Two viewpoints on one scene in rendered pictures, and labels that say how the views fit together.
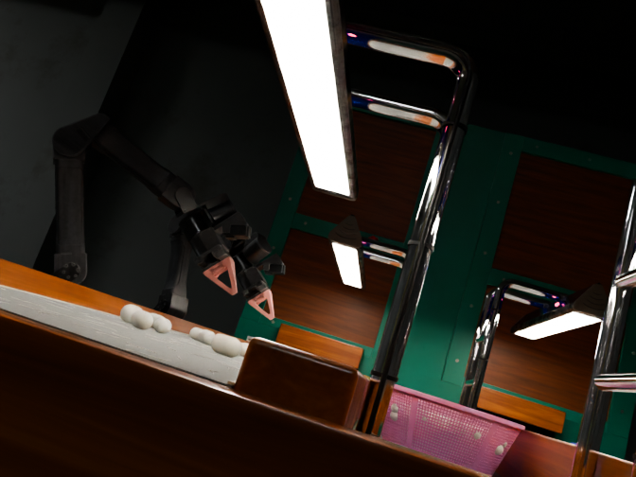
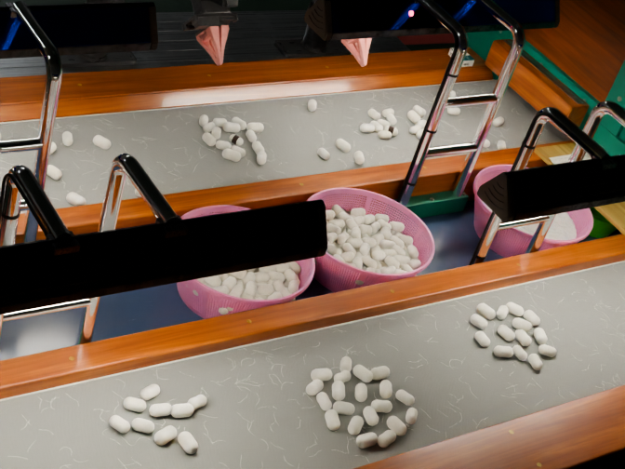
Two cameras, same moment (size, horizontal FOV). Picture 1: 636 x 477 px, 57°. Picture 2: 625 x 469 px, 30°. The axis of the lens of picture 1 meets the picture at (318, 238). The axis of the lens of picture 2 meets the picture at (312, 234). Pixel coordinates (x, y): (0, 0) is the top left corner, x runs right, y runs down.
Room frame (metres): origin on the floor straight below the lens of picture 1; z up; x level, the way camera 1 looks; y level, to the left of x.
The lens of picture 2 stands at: (-0.20, -1.40, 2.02)
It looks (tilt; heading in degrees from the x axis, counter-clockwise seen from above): 35 degrees down; 38
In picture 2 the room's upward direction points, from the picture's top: 18 degrees clockwise
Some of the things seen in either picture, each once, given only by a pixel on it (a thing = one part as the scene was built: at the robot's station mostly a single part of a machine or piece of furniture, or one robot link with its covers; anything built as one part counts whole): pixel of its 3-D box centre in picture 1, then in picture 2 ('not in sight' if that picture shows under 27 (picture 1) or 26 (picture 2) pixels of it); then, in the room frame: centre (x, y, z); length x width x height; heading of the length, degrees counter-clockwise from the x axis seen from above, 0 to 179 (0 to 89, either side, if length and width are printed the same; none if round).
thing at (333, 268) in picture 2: not in sight; (361, 248); (1.31, -0.34, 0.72); 0.27 x 0.27 x 0.10
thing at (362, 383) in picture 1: (348, 402); (246, 213); (1.17, -0.16, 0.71); 1.81 x 0.06 x 0.11; 171
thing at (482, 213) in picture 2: not in sight; (525, 219); (1.74, -0.41, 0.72); 0.27 x 0.27 x 0.10
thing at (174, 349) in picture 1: (266, 364); (207, 152); (1.20, 0.02, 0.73); 1.81 x 0.30 x 0.02; 171
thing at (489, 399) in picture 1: (515, 408); not in sight; (1.95, -0.79, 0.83); 0.30 x 0.06 x 0.07; 81
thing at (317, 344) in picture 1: (319, 345); (535, 83); (2.06, -0.12, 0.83); 0.30 x 0.06 x 0.07; 81
